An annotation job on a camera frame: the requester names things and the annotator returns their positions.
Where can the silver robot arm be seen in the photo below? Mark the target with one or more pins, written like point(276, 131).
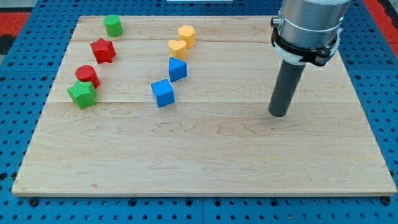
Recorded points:
point(309, 24)

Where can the red star block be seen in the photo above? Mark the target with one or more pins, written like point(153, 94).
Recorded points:
point(103, 51)

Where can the green star block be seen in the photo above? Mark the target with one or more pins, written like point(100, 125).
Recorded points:
point(83, 94)

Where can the blue cube block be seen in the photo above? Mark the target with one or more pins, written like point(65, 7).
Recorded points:
point(163, 93)

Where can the blue triangle block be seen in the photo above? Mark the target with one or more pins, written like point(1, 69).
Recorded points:
point(177, 69)

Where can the light wooden board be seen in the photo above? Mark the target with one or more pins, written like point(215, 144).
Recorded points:
point(217, 139)

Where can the yellow heart block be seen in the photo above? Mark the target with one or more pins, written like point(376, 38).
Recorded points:
point(178, 49)

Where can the yellow hexagon block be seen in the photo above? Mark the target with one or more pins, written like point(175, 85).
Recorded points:
point(187, 33)

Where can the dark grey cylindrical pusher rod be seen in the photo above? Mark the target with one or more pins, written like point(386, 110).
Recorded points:
point(284, 89)

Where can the red cylinder block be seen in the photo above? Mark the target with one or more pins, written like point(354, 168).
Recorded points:
point(87, 73)

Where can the green cylinder block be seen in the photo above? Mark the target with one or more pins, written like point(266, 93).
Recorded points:
point(113, 25)

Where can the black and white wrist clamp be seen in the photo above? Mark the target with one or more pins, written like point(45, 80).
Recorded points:
point(300, 56)

